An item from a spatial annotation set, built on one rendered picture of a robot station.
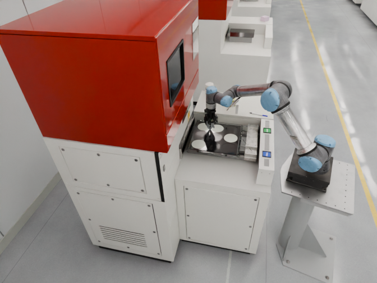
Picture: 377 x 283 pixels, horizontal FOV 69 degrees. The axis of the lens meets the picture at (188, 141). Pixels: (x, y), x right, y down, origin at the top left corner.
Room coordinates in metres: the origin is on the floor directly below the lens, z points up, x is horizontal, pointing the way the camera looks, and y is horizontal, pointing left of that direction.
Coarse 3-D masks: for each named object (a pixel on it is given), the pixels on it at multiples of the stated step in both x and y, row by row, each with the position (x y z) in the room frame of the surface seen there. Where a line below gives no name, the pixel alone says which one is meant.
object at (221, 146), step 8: (224, 128) 1.69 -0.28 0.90; (232, 128) 1.68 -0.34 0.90; (240, 128) 1.68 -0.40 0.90; (192, 136) 1.60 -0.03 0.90; (200, 136) 1.60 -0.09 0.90; (208, 136) 1.59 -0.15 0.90; (216, 136) 1.59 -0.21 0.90; (208, 144) 1.50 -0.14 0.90; (216, 144) 1.50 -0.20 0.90; (224, 144) 1.49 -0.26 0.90; (232, 144) 1.49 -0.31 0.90; (216, 152) 1.41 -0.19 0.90; (224, 152) 1.41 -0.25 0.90; (232, 152) 1.41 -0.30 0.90
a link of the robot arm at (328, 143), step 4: (316, 136) 1.25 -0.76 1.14; (320, 136) 1.25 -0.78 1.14; (324, 136) 1.25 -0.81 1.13; (328, 136) 1.25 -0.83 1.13; (316, 140) 1.22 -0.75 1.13; (320, 140) 1.21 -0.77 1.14; (324, 140) 1.21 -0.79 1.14; (328, 140) 1.21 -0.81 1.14; (332, 140) 1.21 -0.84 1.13; (316, 144) 1.20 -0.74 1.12; (320, 144) 1.19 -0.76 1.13; (324, 144) 1.18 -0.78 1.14; (328, 144) 1.17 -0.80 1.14; (332, 144) 1.17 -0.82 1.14; (324, 148) 1.16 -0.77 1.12; (328, 148) 1.17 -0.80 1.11; (332, 148) 1.18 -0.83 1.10; (328, 152) 1.15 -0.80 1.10; (332, 152) 1.19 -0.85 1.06; (328, 156) 1.14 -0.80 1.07
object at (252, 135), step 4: (248, 132) 1.65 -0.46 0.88; (252, 132) 1.65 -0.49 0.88; (256, 132) 1.65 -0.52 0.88; (248, 136) 1.60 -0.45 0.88; (252, 136) 1.59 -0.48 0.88; (256, 136) 1.59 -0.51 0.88; (248, 140) 1.55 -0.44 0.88; (252, 140) 1.55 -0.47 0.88; (256, 140) 1.55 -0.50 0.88; (248, 160) 1.36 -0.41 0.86; (252, 160) 1.36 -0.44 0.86
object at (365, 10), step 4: (364, 0) 7.99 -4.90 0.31; (368, 0) 7.70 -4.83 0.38; (372, 0) 7.43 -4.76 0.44; (376, 0) 7.14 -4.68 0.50; (364, 4) 7.87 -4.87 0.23; (368, 4) 7.59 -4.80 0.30; (372, 4) 7.32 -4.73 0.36; (376, 4) 7.03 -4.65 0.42; (360, 8) 8.08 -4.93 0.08; (364, 8) 7.77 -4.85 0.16; (368, 8) 7.49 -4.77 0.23; (372, 8) 7.22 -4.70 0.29; (376, 8) 6.94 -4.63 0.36; (364, 12) 7.67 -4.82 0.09; (368, 12) 7.39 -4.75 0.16; (372, 12) 7.13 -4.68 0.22; (376, 12) 6.86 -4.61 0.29; (368, 16) 7.30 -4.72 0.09; (372, 16) 7.04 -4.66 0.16; (376, 16) 6.77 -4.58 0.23; (372, 20) 6.95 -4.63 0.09; (376, 20) 6.68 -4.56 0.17; (376, 24) 6.60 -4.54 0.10
